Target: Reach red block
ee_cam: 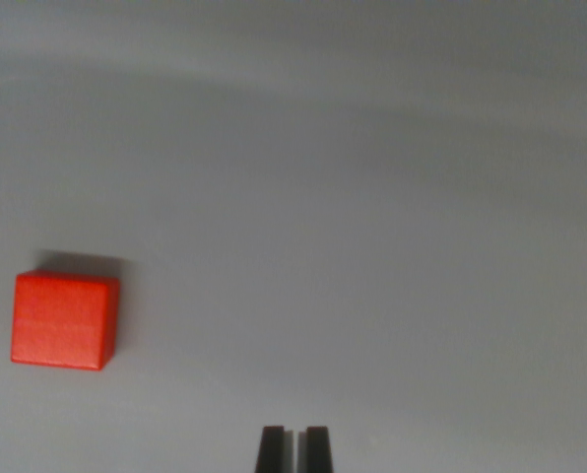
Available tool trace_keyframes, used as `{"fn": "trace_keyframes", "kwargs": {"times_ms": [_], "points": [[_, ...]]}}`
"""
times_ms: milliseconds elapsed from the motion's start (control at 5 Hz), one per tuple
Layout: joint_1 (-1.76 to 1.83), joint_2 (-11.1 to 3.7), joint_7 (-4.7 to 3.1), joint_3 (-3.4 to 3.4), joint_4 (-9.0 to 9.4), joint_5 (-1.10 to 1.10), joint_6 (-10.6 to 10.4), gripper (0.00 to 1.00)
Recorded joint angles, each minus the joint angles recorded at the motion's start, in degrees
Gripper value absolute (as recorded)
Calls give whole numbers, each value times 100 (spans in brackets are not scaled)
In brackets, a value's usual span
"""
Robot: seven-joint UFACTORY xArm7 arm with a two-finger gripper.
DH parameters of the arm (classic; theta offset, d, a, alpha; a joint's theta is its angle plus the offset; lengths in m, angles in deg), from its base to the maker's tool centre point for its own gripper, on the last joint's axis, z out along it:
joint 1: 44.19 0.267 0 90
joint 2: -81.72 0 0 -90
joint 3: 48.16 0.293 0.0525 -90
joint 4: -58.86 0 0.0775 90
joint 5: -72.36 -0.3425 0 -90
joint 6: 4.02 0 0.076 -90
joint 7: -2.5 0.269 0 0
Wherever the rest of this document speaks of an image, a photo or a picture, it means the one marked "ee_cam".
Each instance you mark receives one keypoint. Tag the white plastic tray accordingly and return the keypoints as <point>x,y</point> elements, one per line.
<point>323,197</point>

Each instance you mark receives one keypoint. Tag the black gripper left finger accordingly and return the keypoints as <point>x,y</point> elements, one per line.
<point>273,451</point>

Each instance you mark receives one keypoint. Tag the red block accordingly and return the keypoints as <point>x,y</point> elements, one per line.
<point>62,320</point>

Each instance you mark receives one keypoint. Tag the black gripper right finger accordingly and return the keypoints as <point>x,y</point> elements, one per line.
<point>318,451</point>

